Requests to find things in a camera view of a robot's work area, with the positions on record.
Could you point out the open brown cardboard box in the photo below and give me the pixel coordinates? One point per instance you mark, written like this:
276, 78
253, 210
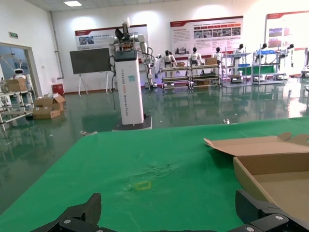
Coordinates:
265, 147

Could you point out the white tube shelf rack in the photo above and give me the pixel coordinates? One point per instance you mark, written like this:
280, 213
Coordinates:
14, 106

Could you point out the green table cloth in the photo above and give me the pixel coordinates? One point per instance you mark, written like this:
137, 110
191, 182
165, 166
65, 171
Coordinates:
108, 159

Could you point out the white black-headed humanoid robot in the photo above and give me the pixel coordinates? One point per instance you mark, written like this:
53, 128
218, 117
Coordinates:
261, 52
218, 55
289, 52
196, 57
167, 60
239, 49

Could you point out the opened carton with raised flaps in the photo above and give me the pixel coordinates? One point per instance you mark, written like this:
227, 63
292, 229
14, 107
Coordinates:
49, 102

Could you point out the ceiling light panel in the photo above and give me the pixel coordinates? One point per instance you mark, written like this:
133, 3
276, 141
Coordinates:
72, 3

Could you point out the dark display screen on stand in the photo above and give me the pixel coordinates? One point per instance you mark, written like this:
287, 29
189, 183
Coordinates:
89, 60

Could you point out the metal tube shelf rack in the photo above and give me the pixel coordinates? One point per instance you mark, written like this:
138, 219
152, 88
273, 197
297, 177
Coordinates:
236, 79
175, 78
268, 72
205, 76

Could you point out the flat brown cardboard carton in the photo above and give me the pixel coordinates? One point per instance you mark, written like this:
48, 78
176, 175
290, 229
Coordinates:
46, 113

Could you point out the green exit sign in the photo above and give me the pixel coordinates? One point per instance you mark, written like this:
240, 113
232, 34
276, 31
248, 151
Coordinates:
13, 35

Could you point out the grey framed glass doorway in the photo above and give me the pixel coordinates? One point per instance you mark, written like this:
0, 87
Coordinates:
26, 55

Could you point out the grey wall pipe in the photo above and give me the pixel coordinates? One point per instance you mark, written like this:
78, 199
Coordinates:
56, 43

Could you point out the small white round-head robot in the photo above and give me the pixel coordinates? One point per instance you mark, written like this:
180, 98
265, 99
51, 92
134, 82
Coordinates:
19, 73

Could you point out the metal binder clip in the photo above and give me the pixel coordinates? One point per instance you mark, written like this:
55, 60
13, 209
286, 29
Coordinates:
88, 133
226, 121

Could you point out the red fire equipment box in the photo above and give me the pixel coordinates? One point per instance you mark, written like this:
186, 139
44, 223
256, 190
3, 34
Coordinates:
58, 89

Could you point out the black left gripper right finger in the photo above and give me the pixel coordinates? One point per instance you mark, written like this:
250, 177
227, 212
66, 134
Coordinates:
263, 215

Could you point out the white tower robot with arms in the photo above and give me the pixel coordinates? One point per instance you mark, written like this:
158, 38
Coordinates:
130, 91

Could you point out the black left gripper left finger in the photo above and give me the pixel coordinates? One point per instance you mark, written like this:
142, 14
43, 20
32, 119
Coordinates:
79, 217

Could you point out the closed brown cardboard carton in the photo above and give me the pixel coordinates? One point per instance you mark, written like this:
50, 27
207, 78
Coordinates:
210, 61
16, 85

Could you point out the red-topped wall poster board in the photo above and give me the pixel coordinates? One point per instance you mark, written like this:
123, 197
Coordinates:
207, 41
280, 31
96, 38

